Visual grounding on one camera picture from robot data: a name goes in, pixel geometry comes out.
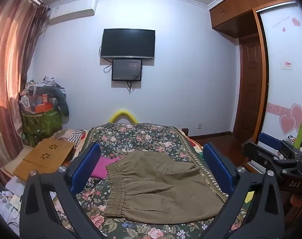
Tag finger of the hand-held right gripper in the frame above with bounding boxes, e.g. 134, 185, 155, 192
241, 141, 291, 173
258, 132, 301, 156

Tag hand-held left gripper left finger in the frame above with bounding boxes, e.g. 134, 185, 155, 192
20, 142, 109, 239

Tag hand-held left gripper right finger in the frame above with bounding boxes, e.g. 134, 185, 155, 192
201, 142, 284, 239

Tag olive pants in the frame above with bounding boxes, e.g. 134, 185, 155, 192
105, 151, 225, 225

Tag pink cloth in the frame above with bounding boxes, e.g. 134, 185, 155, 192
90, 156, 122, 179

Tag multicolour fleece blanket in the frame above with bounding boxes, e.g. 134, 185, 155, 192
184, 133, 205, 160

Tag green bottle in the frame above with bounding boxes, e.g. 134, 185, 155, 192
293, 122, 302, 148

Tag striped cloth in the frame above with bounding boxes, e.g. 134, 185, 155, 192
53, 129, 85, 145

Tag wooden lap table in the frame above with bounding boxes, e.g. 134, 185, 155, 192
13, 139, 75, 181

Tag wooden door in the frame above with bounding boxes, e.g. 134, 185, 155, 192
234, 35, 266, 142

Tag floral blanket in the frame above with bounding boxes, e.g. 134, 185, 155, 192
51, 123, 253, 239

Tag green patterned bag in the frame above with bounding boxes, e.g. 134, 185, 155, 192
21, 107, 63, 147

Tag yellow foam tube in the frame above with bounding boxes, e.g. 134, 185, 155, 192
109, 109, 139, 124

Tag grey plush pillow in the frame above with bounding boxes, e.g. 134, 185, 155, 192
29, 86, 70, 117

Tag orange box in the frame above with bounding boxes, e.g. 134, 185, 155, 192
35, 104, 53, 113

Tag pile of grey clothes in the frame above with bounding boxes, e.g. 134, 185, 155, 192
26, 76, 67, 97

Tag wooden wardrobe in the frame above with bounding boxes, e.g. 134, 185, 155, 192
209, 0, 302, 142

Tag pink curtain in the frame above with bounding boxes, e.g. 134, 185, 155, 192
0, 0, 50, 185

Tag white air conditioner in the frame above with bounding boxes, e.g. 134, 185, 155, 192
48, 0, 98, 25

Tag black monitor cable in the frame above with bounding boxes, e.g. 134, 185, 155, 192
127, 74, 138, 94

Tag black television cable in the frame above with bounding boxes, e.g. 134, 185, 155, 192
99, 45, 114, 74

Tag small black wall monitor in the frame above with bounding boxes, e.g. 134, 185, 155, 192
112, 59, 143, 81

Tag black wall television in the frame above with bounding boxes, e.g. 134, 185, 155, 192
100, 28, 156, 60

